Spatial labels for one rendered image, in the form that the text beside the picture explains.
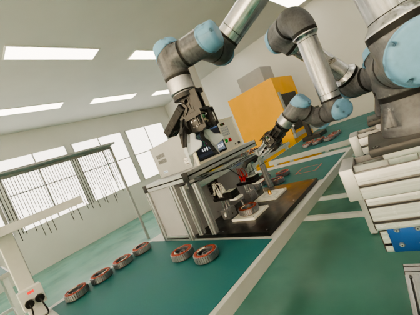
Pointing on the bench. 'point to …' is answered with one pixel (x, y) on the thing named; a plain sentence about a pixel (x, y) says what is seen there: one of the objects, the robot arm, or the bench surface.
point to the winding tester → (168, 146)
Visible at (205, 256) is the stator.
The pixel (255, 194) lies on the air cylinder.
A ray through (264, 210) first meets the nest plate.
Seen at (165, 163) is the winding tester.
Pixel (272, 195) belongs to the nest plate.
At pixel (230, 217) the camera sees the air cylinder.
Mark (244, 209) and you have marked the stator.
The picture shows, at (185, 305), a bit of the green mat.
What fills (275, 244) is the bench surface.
